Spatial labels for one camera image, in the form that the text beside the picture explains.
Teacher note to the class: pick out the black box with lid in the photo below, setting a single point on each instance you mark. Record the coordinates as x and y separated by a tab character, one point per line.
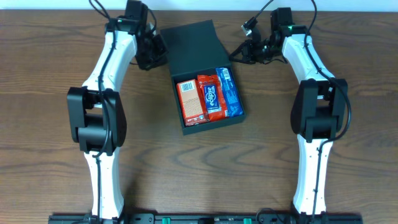
195	49

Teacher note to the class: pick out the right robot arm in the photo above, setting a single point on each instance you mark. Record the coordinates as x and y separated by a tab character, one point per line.
321	112

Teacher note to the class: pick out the blue Oreo cookie pack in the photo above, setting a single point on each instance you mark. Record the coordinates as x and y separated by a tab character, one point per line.
230	92

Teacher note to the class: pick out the blue Eclipse mint pack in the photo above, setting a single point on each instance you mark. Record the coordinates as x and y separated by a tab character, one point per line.
212	100

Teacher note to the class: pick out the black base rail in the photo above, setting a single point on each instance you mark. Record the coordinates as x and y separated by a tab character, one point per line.
263	218

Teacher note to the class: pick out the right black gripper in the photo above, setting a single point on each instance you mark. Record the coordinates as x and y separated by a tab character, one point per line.
252	51

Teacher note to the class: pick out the red Hacks candy bag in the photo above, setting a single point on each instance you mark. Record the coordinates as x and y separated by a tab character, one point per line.
207	79

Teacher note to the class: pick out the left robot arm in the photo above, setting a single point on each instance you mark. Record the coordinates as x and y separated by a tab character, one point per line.
97	120

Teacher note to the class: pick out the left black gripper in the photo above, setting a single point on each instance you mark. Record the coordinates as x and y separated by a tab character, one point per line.
161	56

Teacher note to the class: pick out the orange-red snack box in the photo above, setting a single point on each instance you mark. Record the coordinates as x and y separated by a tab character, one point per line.
192	103

